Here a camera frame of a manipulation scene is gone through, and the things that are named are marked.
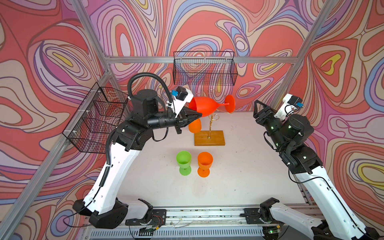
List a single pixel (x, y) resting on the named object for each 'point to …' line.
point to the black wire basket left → (99, 114)
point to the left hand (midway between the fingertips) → (201, 114)
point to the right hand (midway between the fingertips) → (257, 107)
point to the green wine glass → (184, 158)
